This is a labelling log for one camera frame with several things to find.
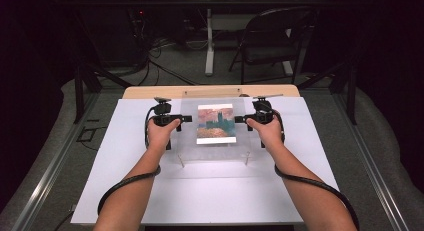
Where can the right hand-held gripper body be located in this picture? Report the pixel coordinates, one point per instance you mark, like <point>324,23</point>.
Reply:
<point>263,116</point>

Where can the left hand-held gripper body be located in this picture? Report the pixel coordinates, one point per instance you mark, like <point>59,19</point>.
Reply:
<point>163,116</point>

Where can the clear acrylic photo frame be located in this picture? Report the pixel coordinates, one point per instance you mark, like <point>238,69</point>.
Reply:
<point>188,141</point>

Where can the painting print with white border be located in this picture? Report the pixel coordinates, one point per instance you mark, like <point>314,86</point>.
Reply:
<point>216,124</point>

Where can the person's right hand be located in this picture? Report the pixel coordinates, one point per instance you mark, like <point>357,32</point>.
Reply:
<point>271,134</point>

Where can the person's left hand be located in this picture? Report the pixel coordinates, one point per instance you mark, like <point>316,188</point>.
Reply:
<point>160,136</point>

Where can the black folding chair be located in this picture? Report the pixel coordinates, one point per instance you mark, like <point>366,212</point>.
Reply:
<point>266,54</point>

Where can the white desk with legs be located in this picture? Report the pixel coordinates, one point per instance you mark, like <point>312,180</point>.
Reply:
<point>209,51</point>

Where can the white board sheet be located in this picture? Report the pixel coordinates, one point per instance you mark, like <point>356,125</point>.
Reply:
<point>216,197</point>

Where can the dark computer tower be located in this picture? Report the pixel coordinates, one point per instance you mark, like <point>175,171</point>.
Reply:
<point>113,37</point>

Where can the black metal stand frame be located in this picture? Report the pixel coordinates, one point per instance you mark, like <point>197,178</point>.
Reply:
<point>350,91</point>
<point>80,91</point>

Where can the aluminium rail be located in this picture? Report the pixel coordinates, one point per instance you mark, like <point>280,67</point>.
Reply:
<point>50,177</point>
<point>373,171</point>

